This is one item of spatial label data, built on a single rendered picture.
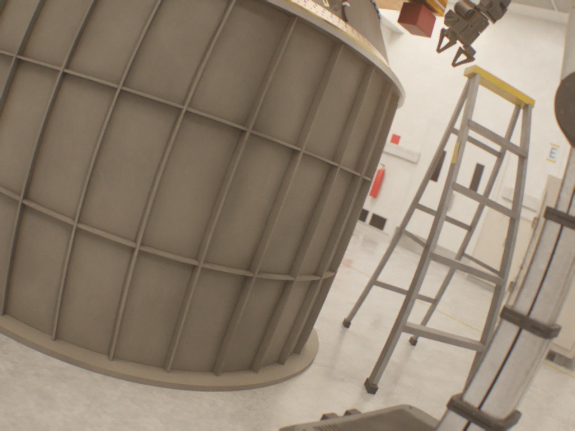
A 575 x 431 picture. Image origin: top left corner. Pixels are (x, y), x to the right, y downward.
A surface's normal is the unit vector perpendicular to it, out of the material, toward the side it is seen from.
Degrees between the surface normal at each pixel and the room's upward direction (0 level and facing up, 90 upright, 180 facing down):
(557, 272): 90
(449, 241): 90
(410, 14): 90
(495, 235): 90
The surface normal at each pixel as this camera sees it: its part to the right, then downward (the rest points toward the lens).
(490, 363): -0.71, -0.21
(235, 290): 0.64, 0.30
